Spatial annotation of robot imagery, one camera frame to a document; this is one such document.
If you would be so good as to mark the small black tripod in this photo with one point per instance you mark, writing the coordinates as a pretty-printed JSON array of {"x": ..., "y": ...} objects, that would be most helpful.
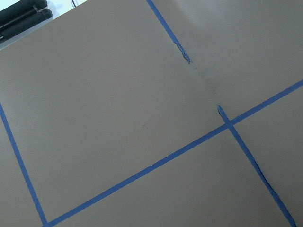
[{"x": 22, "y": 16}]

